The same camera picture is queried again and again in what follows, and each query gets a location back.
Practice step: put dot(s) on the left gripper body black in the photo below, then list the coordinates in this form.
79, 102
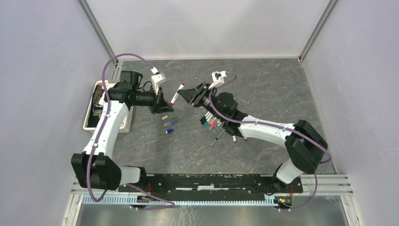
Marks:
153, 108

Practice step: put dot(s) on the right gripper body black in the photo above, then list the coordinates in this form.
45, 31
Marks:
202, 93

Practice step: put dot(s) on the red cap white marker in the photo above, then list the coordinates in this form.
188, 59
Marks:
173, 100

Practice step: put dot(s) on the black cap white marker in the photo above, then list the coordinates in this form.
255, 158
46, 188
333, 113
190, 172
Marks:
204, 119

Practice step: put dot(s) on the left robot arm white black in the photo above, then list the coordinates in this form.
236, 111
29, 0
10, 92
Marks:
94, 167

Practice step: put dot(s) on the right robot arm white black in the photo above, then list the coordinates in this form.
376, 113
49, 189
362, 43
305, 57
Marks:
306, 148

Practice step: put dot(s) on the black gel pen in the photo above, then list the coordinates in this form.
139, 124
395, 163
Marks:
217, 137

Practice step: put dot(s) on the red cap pink marker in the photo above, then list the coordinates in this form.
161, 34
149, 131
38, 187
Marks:
213, 124

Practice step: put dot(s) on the white plastic basket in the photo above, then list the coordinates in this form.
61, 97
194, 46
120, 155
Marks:
95, 109

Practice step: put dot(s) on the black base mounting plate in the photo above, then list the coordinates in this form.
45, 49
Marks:
216, 187

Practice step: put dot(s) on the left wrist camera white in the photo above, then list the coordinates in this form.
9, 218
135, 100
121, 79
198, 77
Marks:
157, 78

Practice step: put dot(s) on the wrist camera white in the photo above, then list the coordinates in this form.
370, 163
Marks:
218, 79
157, 78

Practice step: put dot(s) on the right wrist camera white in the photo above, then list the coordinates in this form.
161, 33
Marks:
218, 79

